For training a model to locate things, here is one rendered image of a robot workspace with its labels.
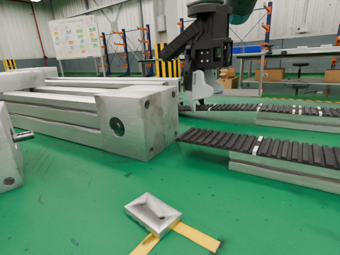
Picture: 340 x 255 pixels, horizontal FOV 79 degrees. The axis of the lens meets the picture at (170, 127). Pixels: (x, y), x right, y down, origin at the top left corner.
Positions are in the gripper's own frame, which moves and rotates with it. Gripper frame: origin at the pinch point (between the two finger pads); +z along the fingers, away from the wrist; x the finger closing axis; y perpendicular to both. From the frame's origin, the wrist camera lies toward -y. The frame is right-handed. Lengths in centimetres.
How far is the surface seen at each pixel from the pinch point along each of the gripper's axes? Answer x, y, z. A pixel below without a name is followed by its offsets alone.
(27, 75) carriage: -17.2, -38.2, -8.4
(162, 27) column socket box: 276, -184, -58
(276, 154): -20.8, 19.1, -0.4
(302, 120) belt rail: -0.9, 21.8, 1.1
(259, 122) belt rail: -1.6, 14.5, 2.3
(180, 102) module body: 5.0, -7.0, 1.2
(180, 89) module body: 4.1, -6.2, -2.6
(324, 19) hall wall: 745, 62, -89
